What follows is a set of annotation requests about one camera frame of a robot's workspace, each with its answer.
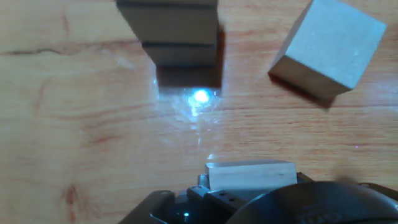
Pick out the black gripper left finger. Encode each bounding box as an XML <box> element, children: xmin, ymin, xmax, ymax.
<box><xmin>118</xmin><ymin>173</ymin><xmax>249</xmax><ymax>224</ymax></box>

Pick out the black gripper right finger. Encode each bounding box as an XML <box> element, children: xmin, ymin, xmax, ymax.
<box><xmin>295</xmin><ymin>172</ymin><xmax>398</xmax><ymax>202</ymax></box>

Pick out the varnished wooden board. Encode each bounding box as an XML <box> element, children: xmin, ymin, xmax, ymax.
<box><xmin>0</xmin><ymin>0</ymin><xmax>398</xmax><ymax>224</ymax></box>

